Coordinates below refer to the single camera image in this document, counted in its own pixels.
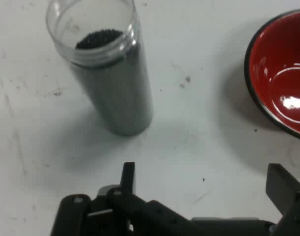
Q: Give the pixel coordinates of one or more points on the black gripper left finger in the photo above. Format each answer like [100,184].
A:
[130,211]

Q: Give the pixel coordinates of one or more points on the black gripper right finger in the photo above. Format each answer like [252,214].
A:
[287,194]

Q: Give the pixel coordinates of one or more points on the clear jar of black granules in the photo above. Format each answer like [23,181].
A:
[120,98]

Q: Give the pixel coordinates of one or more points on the red bowl with black rim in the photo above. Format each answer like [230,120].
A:
[280,73]

